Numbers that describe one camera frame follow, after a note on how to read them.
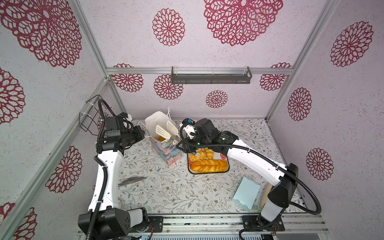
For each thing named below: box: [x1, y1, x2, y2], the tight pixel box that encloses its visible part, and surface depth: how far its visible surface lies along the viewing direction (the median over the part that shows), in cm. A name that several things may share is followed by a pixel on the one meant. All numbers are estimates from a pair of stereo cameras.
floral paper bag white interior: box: [144, 111, 183, 166], surface depth 87 cm
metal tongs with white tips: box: [155, 120, 182, 142], surface depth 73 cm
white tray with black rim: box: [187, 153, 230, 174], surface depth 92 cm
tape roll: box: [117, 197, 125, 210], surface depth 81 cm
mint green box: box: [232, 176, 261, 211], surface depth 81 cm
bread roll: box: [204, 147, 214, 160], surface depth 57 cm
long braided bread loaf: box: [190, 159, 229, 173], surface depth 92 cm
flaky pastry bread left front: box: [189, 151, 207, 162], surface depth 97 cm
